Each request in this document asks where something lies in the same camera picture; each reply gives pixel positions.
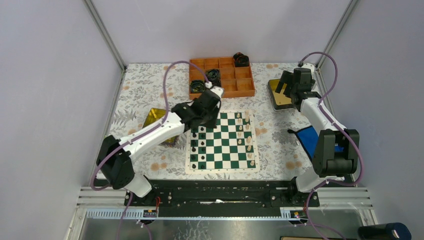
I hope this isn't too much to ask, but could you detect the left gold tin box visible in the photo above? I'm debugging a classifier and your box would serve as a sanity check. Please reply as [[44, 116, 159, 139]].
[[142, 108, 178, 148]]

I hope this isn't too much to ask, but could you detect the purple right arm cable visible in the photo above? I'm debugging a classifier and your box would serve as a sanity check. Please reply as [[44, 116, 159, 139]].
[[298, 51, 365, 239]]

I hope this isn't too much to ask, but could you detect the dark cylinder bottle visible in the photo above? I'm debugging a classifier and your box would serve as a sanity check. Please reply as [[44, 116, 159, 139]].
[[357, 222, 412, 240]]

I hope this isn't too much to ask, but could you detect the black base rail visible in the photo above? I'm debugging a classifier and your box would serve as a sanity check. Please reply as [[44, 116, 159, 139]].
[[124, 179, 320, 218]]

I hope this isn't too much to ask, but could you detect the rolled dark tie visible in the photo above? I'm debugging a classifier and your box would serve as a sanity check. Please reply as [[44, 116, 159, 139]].
[[205, 68, 222, 87], [233, 52, 250, 68], [189, 79, 206, 94]]

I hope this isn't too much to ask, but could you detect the gold tin box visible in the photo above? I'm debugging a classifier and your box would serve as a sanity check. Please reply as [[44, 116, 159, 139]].
[[266, 79, 294, 112], [142, 108, 178, 148]]

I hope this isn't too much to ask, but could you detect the aluminium frame rail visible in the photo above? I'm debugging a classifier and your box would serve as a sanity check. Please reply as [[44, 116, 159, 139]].
[[308, 187, 374, 211]]

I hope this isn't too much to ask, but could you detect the green white chess board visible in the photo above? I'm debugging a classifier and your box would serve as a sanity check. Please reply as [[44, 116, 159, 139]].
[[185, 109, 261, 174]]

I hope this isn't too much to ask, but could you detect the rolled dark tie top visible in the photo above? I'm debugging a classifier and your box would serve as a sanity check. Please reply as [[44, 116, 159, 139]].
[[233, 52, 250, 68]]

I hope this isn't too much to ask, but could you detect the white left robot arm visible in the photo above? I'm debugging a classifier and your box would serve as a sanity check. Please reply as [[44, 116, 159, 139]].
[[94, 86, 224, 206]]

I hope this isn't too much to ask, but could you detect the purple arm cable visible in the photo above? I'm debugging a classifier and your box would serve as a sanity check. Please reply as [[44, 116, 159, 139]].
[[298, 51, 365, 239], [89, 60, 211, 240]]

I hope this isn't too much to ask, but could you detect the right gold tin box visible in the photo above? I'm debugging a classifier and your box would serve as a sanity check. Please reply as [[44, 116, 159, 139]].
[[266, 79, 294, 112]]

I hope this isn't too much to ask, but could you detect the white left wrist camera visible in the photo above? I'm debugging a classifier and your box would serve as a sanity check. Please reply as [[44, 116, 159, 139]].
[[205, 82, 225, 99]]

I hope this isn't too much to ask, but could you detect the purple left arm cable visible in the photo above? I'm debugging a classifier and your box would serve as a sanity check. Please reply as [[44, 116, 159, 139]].
[[89, 60, 211, 240]]

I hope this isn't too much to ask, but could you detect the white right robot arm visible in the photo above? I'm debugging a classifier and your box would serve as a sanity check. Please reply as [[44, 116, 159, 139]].
[[275, 67, 359, 206]]

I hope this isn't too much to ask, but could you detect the rolled dark tie left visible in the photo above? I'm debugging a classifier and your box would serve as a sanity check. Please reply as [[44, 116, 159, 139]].
[[189, 79, 206, 94]]

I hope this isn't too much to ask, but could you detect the rolled dark tie middle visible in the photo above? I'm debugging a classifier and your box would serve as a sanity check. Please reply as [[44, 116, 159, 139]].
[[205, 68, 222, 87]]

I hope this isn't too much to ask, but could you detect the blue cloth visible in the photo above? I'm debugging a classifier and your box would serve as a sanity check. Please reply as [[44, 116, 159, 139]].
[[287, 126, 344, 162]]

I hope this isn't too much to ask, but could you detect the floral table mat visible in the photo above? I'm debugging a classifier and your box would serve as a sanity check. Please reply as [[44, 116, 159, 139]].
[[109, 63, 312, 180]]

